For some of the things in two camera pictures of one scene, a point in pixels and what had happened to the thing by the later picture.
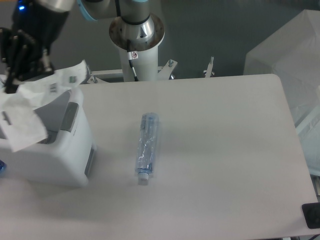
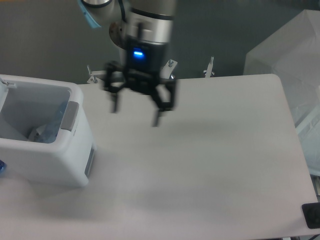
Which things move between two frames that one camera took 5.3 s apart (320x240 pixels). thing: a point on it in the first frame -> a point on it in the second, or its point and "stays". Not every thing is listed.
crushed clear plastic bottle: (147, 144) -> (51, 115)
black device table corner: (312, 211) stays
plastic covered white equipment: (292, 53) stays
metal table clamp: (208, 73) stays
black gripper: (16, 47) -> (144, 61)
